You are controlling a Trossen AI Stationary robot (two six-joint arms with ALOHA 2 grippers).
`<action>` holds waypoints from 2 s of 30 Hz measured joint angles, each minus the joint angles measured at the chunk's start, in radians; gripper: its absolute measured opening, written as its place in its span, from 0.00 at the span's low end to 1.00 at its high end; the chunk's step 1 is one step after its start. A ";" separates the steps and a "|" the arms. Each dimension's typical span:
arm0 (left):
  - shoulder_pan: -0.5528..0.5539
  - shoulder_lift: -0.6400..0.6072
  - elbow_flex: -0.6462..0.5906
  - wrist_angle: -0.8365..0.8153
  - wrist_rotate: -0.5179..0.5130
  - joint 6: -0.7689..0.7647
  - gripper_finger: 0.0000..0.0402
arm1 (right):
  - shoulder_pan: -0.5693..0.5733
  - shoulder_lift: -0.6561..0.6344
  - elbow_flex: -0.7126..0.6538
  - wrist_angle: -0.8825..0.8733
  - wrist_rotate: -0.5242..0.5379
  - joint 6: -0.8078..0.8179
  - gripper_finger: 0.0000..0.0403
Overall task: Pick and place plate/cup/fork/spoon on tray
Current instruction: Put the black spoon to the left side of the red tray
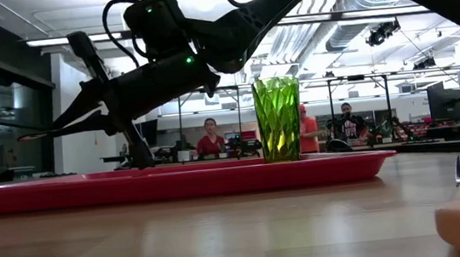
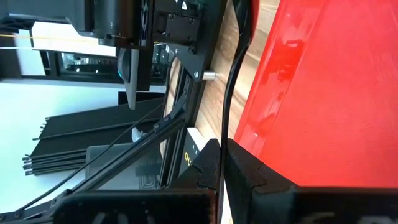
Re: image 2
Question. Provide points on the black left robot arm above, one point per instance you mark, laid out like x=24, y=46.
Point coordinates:
x=112, y=18

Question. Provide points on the black spoon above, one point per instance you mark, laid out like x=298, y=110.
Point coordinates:
x=242, y=21

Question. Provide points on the black paperback book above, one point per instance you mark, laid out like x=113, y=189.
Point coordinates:
x=189, y=155

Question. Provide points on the black ribbed slab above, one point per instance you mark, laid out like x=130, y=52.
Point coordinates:
x=77, y=137

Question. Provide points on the black 3D printer frame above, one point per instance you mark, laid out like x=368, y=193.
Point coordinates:
x=130, y=154

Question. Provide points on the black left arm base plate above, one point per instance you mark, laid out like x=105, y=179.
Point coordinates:
x=189, y=60

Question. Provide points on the black framed dark panel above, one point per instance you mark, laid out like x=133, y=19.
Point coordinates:
x=87, y=63

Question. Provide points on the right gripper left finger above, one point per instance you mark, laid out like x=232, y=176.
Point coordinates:
x=202, y=174

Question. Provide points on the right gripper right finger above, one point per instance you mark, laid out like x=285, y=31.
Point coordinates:
x=248, y=193

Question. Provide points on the red plastic tray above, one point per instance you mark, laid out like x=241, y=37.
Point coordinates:
x=326, y=93

